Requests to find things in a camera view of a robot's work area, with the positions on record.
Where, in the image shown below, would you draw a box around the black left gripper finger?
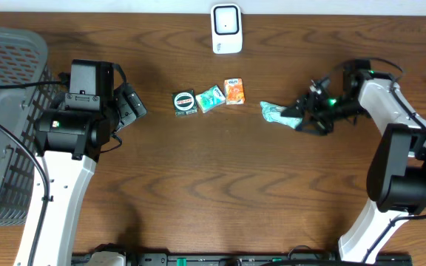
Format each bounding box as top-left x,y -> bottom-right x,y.
115,94 -> 137,132
123,83 -> 147,118

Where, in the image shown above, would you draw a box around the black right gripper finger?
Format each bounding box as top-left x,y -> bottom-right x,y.
295,117 -> 334,136
280,101 -> 306,118

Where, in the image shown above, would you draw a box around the teal long snack packet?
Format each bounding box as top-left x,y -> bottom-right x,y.
260,101 -> 302,129

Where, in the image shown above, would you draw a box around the green round-logo box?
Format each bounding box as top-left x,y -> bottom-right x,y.
172,89 -> 197,117

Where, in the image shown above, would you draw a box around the orange small tissue pack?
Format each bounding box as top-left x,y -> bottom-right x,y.
224,78 -> 246,105

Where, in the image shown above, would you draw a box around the teal small tissue pack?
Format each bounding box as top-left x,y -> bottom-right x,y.
195,85 -> 226,113

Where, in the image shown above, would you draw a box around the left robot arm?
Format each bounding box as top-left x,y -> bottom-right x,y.
14,59 -> 147,265

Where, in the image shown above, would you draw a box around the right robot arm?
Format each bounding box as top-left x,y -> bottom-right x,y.
281,58 -> 426,265

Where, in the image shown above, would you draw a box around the white barcode scanner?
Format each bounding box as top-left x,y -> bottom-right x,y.
210,3 -> 243,54

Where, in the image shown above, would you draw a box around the grey plastic mesh basket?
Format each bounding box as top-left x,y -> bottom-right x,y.
0,24 -> 64,229

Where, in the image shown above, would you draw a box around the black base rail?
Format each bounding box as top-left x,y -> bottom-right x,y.
71,243 -> 413,266

